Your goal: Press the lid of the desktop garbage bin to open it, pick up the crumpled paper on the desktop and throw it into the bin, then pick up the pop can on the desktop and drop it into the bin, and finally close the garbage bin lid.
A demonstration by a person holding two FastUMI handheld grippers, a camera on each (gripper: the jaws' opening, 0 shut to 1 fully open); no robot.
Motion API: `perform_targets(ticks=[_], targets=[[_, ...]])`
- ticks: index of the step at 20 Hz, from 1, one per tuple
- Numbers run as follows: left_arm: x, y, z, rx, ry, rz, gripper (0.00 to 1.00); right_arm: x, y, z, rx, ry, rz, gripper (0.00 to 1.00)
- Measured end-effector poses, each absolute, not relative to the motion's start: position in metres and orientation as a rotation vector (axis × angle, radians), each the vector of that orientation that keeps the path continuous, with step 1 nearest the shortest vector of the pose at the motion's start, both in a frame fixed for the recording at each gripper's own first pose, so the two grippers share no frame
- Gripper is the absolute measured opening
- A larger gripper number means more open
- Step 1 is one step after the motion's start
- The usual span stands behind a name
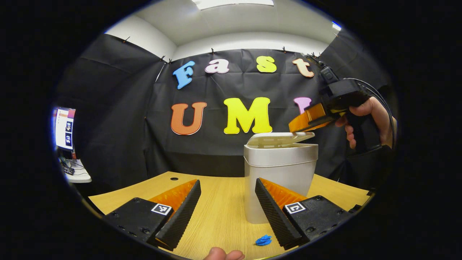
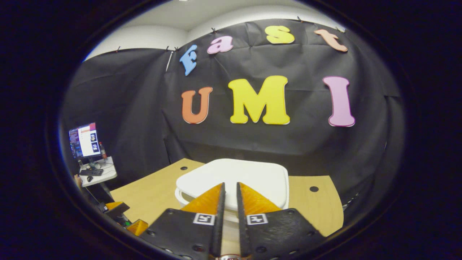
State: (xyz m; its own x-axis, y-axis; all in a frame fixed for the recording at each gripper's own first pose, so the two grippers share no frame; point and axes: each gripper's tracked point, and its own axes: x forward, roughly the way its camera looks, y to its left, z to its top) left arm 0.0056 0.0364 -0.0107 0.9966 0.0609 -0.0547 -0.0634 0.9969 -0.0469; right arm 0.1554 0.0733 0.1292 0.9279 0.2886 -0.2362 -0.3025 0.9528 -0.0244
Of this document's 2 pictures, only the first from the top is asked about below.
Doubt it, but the large ceiling light panel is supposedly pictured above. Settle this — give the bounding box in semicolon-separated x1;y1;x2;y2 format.
191;0;275;10

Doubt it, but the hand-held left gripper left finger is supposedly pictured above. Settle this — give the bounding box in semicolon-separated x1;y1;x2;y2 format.
103;179;201;252

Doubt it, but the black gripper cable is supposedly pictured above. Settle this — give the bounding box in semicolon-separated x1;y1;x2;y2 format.
355;83;390;116
346;78;396;145

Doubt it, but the wooden desktop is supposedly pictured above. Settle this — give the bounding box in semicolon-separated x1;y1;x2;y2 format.
88;171;372;260

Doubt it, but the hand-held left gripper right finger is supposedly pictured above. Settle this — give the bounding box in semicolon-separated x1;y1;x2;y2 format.
255;178;352;251

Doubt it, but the white side table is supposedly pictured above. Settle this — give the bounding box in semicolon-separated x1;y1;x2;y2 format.
60;157;92;183

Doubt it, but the black backdrop cloth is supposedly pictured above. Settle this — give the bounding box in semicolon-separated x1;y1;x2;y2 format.
54;29;397;195

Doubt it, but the white desktop garbage bin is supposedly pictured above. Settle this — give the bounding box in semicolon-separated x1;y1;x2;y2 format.
244;132;319;224

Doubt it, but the computer monitor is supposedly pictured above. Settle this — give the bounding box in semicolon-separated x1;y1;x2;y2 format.
54;107;76;150

